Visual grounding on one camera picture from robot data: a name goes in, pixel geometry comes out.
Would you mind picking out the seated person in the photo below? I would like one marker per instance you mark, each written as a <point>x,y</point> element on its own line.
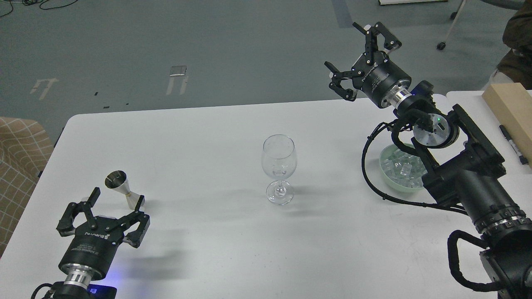
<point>515,66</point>

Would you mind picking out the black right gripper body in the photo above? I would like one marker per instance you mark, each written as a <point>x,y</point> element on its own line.
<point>376,80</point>

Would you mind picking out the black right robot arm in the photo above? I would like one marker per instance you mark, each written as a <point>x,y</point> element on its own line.
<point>462,165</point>

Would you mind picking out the beige checkered chair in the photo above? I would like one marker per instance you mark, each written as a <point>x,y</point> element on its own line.
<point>25,149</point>

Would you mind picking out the light wooden box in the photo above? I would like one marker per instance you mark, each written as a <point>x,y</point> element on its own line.
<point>511,103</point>

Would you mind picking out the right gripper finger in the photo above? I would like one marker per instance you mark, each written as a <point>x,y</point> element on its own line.
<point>338,77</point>
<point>371,33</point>

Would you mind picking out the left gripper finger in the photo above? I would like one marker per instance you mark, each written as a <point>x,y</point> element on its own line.
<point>65,225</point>
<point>129,229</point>

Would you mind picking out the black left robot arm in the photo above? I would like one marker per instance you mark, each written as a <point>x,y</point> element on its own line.
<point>59,290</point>

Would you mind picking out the green bowl of ice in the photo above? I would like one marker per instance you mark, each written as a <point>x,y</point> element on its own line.
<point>400,170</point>

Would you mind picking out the steel cocktail jigger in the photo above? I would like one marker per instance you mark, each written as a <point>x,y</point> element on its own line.
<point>118,181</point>

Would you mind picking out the black marker pen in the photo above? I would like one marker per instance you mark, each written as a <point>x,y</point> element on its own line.
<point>523,160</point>

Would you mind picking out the silver floor plate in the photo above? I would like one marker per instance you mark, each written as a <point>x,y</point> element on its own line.
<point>177,71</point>

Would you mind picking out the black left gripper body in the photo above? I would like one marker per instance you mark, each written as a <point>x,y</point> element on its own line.
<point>91,252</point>

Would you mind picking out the clear wine glass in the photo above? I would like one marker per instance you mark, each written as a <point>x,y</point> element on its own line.
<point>279,161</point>

